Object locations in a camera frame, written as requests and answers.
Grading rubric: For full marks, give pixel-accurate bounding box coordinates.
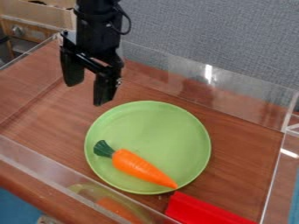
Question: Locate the orange toy carrot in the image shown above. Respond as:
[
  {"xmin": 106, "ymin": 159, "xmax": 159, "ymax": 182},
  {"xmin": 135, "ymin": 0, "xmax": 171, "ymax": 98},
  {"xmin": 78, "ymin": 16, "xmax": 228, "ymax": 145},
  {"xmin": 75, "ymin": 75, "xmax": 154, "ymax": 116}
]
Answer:
[{"xmin": 94, "ymin": 140, "xmax": 178, "ymax": 189}]

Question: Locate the red plastic block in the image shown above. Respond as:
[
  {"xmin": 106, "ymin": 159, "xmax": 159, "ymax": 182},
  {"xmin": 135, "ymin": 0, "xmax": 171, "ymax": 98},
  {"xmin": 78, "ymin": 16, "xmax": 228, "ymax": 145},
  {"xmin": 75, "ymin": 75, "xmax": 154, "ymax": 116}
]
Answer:
[{"xmin": 166, "ymin": 192, "xmax": 256, "ymax": 224}]

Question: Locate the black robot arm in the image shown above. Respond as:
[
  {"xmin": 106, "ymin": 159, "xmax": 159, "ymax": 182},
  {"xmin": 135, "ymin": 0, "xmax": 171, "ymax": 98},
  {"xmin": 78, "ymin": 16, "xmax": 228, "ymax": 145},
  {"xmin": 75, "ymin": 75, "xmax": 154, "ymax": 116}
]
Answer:
[{"xmin": 60, "ymin": 0, "xmax": 126, "ymax": 106}]

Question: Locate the cardboard box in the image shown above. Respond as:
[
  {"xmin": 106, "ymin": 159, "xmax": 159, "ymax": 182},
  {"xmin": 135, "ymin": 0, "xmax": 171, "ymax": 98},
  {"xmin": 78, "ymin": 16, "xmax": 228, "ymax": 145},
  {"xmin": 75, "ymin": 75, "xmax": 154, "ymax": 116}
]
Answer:
[{"xmin": 0, "ymin": 0, "xmax": 76, "ymax": 30}]

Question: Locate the black cable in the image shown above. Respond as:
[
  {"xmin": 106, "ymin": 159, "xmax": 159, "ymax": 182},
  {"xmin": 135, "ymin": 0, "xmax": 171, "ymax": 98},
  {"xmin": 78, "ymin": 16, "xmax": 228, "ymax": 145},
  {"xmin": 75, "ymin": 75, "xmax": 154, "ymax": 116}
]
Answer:
[{"xmin": 110, "ymin": 3, "xmax": 132, "ymax": 36}]

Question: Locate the clear acrylic enclosure wall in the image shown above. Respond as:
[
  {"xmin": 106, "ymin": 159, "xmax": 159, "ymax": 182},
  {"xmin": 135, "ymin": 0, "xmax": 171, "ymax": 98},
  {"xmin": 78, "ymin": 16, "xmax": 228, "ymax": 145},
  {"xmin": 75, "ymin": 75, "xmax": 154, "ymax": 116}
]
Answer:
[{"xmin": 0, "ymin": 38, "xmax": 299, "ymax": 224}]

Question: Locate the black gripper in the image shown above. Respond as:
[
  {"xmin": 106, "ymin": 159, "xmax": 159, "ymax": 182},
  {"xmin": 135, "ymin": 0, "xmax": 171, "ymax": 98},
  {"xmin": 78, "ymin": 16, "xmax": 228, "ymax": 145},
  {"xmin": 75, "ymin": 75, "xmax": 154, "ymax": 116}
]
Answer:
[{"xmin": 60, "ymin": 30, "xmax": 124, "ymax": 106}]

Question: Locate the green plate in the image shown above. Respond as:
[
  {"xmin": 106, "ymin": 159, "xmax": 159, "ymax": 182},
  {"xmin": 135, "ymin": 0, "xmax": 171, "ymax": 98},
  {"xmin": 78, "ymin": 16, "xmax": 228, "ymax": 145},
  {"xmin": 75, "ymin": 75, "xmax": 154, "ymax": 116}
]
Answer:
[{"xmin": 84, "ymin": 101, "xmax": 211, "ymax": 194}]

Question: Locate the wooden shelf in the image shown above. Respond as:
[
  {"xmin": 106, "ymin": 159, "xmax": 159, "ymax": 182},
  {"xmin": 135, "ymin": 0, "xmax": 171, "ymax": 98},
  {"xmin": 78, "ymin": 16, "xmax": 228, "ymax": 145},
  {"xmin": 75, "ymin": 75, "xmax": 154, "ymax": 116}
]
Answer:
[{"xmin": 0, "ymin": 15, "xmax": 66, "ymax": 43}]

